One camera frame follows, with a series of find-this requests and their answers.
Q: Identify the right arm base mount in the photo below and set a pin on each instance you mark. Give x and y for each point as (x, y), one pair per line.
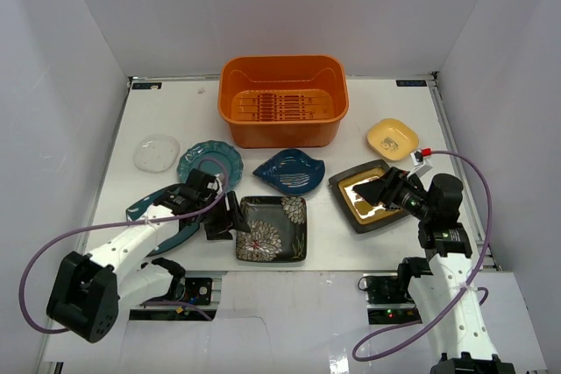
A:
(386, 303)

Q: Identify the left blue corner label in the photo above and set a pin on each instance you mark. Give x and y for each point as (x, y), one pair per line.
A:
(146, 85)

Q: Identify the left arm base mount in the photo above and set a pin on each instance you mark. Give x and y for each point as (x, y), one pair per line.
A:
(198, 303)

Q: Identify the right blue corner label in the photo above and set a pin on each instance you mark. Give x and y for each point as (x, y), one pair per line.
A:
(411, 83)

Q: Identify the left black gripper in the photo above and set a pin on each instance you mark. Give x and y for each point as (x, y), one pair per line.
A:
(217, 220)

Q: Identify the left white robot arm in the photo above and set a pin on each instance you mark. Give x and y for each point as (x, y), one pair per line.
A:
(90, 290)

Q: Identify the blue corner label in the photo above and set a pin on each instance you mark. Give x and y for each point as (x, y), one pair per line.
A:
(146, 85)
(411, 83)

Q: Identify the teal scalloped round plate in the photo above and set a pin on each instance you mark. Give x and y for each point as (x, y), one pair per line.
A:
(213, 157)

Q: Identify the small yellow square dish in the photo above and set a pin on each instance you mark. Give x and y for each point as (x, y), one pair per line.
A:
(392, 139)

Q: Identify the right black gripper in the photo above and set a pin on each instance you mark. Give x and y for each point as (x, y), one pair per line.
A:
(379, 189)

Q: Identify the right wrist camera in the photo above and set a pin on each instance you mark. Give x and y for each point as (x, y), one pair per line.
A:
(421, 162)

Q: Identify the orange plastic bin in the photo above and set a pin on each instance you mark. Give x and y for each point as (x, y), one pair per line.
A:
(283, 101)

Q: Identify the black floral square plate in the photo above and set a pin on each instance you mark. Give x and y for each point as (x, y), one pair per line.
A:
(278, 230)

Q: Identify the black amber square plate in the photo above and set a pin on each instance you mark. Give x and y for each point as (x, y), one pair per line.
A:
(362, 216)

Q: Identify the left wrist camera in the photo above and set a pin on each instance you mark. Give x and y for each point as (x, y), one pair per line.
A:
(218, 183)

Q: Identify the teal square plate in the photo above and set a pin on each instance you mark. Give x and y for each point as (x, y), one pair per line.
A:
(140, 209)

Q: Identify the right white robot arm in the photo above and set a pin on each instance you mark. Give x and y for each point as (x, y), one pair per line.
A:
(440, 283)

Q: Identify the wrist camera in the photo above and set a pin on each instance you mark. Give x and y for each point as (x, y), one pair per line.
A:
(421, 162)
(218, 183)

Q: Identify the blue leaf-shaped dish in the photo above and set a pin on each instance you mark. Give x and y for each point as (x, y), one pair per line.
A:
(292, 172)

